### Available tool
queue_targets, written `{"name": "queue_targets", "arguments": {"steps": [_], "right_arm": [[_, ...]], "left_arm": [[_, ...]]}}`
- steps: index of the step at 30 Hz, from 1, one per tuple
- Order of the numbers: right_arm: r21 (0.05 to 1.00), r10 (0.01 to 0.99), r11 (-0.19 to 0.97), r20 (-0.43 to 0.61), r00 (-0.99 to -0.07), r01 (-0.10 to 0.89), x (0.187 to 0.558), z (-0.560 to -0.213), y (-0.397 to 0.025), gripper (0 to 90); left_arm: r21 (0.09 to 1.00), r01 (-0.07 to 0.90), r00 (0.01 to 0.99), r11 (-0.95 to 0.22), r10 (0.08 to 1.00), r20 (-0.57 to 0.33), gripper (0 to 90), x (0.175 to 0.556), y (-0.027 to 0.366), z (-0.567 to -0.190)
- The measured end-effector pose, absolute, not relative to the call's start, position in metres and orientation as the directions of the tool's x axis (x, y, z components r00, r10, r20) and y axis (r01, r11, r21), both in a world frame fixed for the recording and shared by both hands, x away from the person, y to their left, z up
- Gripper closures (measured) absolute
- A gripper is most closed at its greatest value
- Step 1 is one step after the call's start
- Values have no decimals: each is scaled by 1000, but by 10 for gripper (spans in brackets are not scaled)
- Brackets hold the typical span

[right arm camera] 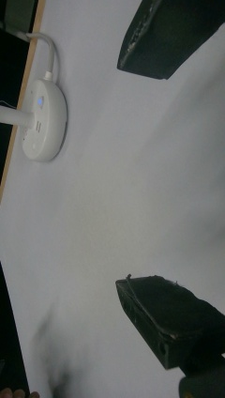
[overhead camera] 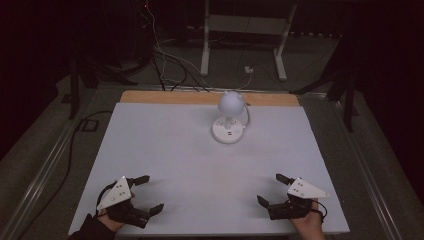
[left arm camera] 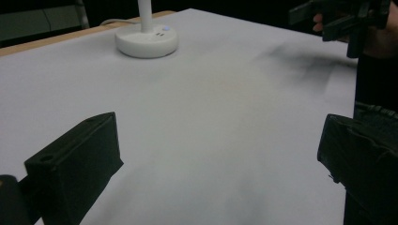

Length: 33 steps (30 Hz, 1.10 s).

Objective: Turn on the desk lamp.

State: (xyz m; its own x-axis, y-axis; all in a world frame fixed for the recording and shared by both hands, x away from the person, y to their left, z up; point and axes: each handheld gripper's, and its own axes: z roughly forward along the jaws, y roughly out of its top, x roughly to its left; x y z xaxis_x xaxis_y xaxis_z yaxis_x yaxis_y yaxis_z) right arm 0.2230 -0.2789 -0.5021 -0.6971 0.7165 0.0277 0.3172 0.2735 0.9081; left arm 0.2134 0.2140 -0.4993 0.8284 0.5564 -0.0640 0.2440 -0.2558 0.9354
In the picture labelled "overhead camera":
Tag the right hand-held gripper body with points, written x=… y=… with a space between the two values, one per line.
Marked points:
x=301 y=190

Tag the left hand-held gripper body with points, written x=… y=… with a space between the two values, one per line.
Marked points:
x=117 y=195

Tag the person's left hand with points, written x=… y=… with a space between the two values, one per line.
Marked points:
x=112 y=224

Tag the person's right hand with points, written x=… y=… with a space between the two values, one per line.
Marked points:
x=309 y=224

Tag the white table mat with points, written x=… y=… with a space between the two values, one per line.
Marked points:
x=206 y=166

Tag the white desk lamp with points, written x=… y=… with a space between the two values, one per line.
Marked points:
x=229 y=116

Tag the black tripod stand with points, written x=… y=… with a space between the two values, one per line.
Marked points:
x=78 y=76
x=346 y=96

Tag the white plug adapter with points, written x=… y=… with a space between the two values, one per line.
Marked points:
x=248 y=70

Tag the metal floor rail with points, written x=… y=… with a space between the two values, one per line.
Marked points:
x=366 y=173
x=40 y=173

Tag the white metal stand frame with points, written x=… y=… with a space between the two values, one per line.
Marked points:
x=245 y=25

